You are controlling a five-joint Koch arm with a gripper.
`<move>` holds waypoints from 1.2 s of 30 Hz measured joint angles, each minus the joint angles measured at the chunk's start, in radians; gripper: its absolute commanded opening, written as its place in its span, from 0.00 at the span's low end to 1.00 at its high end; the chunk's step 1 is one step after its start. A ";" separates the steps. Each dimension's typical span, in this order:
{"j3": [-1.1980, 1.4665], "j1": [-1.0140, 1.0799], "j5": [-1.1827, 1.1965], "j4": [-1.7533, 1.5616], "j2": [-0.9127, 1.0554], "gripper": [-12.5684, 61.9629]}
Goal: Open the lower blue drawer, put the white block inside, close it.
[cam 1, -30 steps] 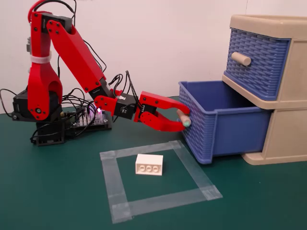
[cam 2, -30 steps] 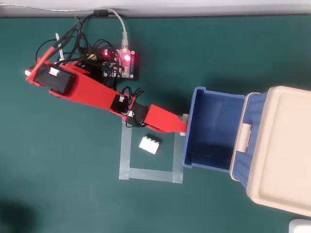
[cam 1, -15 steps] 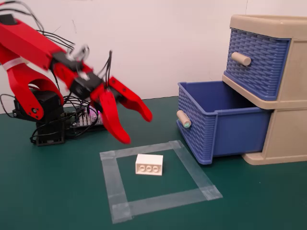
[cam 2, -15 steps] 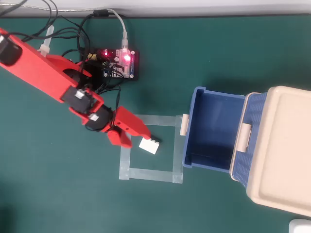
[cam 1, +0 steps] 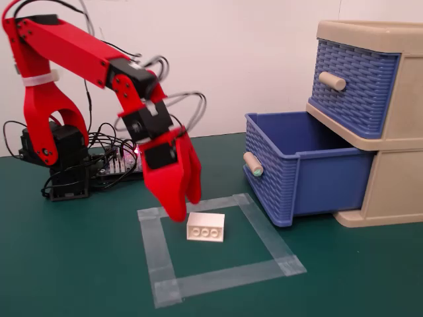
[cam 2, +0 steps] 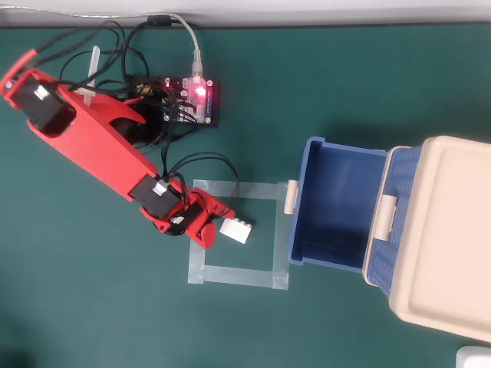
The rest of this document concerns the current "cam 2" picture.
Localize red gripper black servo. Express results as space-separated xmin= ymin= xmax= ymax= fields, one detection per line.
xmin=128 ymin=176 xmax=237 ymax=251

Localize blue drawer beige handle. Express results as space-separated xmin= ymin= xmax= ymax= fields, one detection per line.
xmin=362 ymin=145 xmax=423 ymax=296
xmin=282 ymin=136 xmax=389 ymax=274

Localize white toy brick cube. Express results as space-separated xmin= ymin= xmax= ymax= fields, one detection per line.
xmin=219 ymin=216 xmax=257 ymax=245

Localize beige drawer cabinet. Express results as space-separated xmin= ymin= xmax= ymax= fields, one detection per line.
xmin=362 ymin=134 xmax=491 ymax=344

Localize translucent tape strip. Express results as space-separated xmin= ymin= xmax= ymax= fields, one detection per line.
xmin=270 ymin=182 xmax=293 ymax=291
xmin=187 ymin=264 xmax=289 ymax=291
xmin=193 ymin=179 xmax=291 ymax=201
xmin=187 ymin=179 xmax=210 ymax=285

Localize black controller board red LED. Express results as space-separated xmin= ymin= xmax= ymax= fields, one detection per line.
xmin=132 ymin=75 xmax=222 ymax=130

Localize white zip tie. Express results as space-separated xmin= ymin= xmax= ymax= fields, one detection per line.
xmin=74 ymin=45 xmax=102 ymax=105

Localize white object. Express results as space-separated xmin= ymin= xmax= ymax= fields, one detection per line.
xmin=455 ymin=346 xmax=491 ymax=368

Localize thin black servo wire loop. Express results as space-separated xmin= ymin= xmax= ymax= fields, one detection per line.
xmin=160 ymin=151 xmax=241 ymax=211

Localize grey USB cable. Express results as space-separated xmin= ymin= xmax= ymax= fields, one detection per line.
xmin=168 ymin=13 xmax=205 ymax=84

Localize black wire bundle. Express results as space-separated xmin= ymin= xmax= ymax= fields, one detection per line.
xmin=34 ymin=19 xmax=151 ymax=95

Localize silver braided cable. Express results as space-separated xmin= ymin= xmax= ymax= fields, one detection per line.
xmin=0 ymin=2 xmax=151 ymax=20

